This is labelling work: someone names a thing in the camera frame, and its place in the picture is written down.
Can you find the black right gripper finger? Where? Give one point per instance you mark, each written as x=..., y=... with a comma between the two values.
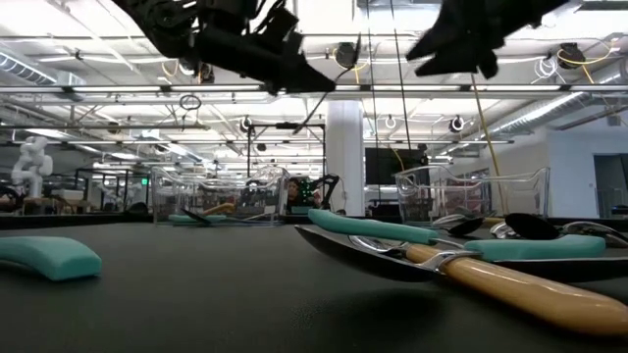
x=432, y=44
x=461, y=64

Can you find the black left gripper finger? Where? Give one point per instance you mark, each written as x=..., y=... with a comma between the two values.
x=275, y=68

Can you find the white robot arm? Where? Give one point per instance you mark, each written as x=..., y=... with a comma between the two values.
x=32, y=166

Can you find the black background robot arm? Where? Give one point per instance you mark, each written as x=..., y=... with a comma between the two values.
x=328, y=188

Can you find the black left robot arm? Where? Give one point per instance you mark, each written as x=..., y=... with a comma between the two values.
x=147, y=24

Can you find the white pillar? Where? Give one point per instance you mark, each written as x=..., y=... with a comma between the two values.
x=345, y=157

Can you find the black monitor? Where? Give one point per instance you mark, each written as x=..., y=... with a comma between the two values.
x=395, y=166

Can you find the person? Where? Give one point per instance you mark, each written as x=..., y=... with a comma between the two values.
x=294, y=193

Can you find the clear plastic bin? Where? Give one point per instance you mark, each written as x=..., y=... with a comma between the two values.
x=471, y=196
x=221, y=191

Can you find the gray door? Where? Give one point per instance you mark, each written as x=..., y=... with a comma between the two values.
x=611, y=186

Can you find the black gantry frame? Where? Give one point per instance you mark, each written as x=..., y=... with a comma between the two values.
x=287, y=126

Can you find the ceiling air duct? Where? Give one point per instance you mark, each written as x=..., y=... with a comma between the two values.
x=539, y=110
x=29, y=73

